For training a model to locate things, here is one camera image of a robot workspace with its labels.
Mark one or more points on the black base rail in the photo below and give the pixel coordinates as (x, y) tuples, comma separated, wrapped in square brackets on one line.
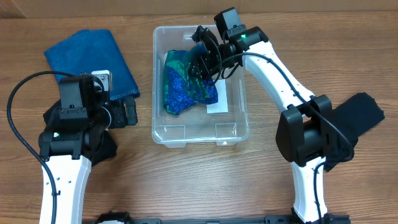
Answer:
[(124, 217)]

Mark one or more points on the clear plastic storage bin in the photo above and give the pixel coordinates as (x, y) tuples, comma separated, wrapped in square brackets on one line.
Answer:
[(194, 124)]

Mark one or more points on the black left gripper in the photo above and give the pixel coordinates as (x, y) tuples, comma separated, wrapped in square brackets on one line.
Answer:
[(117, 107)]

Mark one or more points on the blue denim cloth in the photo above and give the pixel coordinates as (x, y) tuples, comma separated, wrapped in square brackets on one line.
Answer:
[(94, 50)]

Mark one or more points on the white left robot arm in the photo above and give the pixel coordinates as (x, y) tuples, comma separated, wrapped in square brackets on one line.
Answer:
[(64, 182)]

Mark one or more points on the black cloth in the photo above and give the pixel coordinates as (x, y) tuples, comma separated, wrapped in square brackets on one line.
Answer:
[(77, 132), (353, 118)]

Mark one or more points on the white paper label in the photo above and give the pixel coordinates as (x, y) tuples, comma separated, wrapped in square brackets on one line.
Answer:
[(222, 105)]

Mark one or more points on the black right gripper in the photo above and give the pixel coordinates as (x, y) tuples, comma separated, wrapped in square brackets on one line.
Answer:
[(204, 67)]

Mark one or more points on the blue green sequin cloth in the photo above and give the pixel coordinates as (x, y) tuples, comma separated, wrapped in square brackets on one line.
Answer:
[(181, 90)]

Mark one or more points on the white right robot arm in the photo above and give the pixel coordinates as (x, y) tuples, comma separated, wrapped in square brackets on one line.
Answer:
[(305, 136)]

